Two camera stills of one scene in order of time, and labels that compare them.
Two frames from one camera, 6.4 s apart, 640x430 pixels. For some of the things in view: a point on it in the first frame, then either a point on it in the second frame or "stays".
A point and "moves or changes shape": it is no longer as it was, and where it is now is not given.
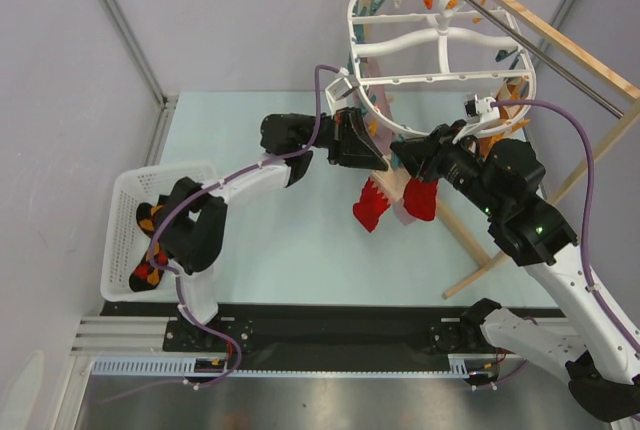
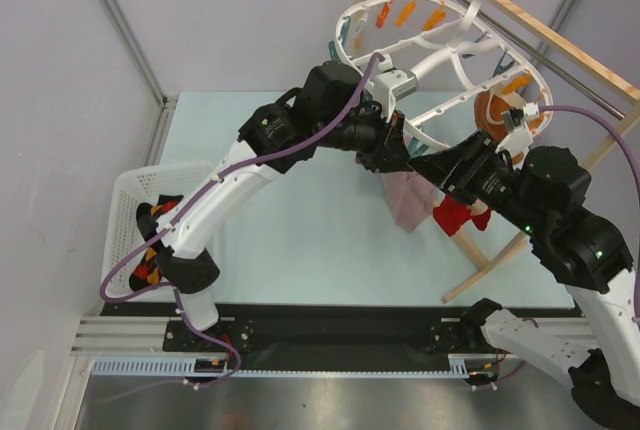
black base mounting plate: x=323 y=330 stays
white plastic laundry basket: x=126 y=242 stays
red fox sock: x=370 y=207 -> x=452 y=216
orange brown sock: x=515 y=88 -> x=490 y=108
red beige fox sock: x=419 y=198 -> x=477 y=212
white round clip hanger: x=440 y=54 moves or changes shape
